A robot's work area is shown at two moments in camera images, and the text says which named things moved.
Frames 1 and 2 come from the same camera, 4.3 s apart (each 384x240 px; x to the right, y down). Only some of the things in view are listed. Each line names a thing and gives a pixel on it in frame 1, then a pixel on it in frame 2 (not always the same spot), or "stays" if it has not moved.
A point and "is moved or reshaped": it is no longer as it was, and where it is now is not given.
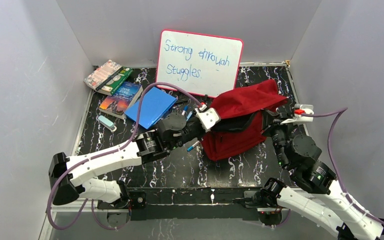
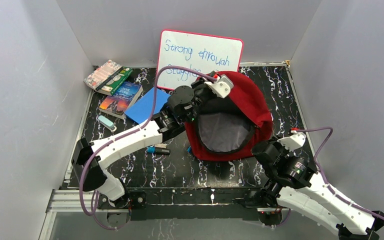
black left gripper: (198, 126) → (204, 91)
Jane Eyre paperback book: (117, 104) stays
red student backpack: (241, 110) is moved or reshaped
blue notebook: (155, 104) stays
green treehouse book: (112, 85) stays
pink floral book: (98, 77) stays
